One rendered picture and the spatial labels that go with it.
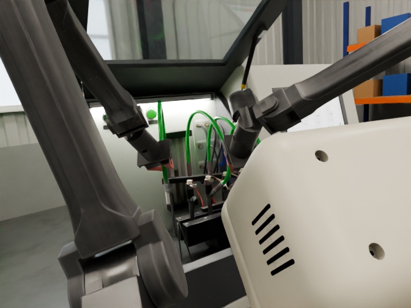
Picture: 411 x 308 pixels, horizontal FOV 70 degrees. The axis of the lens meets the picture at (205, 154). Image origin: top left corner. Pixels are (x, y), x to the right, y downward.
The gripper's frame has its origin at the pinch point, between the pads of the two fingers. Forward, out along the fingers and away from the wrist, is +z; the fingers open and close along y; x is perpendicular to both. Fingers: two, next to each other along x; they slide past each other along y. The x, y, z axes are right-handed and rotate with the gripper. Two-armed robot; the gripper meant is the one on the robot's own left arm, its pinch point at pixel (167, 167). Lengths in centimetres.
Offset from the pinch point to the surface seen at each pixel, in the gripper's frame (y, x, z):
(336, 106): -67, -49, 62
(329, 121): -61, -41, 61
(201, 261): -3.1, 25.8, 14.8
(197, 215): 2.7, 4.1, 32.3
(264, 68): -37, -54, 26
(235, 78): -24, -52, 24
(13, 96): 286, -264, 127
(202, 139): -1, -36, 39
